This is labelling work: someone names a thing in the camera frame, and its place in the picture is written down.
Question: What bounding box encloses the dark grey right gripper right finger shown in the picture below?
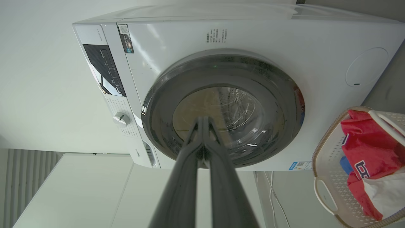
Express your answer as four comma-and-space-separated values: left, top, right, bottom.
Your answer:
202, 117, 260, 228

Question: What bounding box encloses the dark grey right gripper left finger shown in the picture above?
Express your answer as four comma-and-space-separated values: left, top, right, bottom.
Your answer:
148, 117, 203, 228

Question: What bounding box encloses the white appliance control knob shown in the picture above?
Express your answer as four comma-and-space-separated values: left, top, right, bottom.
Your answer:
113, 112, 131, 127

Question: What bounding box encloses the dark round washer door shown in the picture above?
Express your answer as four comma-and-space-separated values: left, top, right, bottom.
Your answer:
141, 48, 305, 168

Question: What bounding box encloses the white front-load washing machine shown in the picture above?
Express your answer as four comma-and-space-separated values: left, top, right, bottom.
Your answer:
72, 3, 405, 172

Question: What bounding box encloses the white cabinet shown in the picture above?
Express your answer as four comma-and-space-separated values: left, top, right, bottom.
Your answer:
13, 154, 265, 228

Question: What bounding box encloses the white perforated laundry basket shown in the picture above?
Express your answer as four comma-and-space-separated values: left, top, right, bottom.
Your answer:
312, 106, 405, 228

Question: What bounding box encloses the blue cloth item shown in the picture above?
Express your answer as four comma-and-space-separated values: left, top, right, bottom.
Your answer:
340, 156, 354, 175

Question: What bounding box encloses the white ribbed radiator panel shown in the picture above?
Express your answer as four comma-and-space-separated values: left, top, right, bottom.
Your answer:
4, 149, 64, 228

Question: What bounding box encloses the red garment with lettering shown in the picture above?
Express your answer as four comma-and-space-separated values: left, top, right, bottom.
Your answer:
340, 110, 405, 221

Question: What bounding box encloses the white cloth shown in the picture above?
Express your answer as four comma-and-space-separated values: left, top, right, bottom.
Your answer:
363, 167, 405, 220

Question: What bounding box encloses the thin white cable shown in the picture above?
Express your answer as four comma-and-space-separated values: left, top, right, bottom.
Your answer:
264, 171, 290, 228

